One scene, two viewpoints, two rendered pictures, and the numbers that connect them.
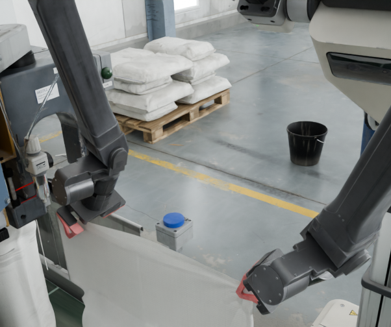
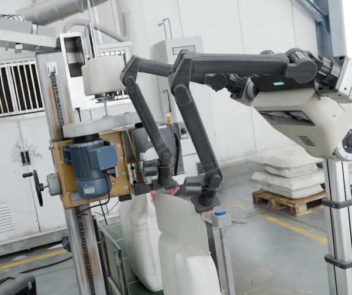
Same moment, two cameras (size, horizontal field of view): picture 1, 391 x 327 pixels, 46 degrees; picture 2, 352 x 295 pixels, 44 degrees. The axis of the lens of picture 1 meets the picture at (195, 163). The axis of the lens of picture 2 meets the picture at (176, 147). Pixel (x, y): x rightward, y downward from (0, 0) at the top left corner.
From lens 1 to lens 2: 1.22 m
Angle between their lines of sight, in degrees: 35
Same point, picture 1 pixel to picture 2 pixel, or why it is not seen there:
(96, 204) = (161, 181)
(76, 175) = (149, 163)
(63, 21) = (138, 101)
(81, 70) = (146, 119)
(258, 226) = not seen: outside the picture
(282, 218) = not seen: outside the picture
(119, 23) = not seen: hidden behind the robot
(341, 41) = (258, 105)
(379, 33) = (271, 100)
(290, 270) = (189, 180)
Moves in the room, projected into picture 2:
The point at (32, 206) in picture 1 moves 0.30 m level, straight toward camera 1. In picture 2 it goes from (142, 187) to (130, 203)
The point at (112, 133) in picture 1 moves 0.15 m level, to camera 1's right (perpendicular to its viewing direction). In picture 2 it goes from (162, 146) to (192, 143)
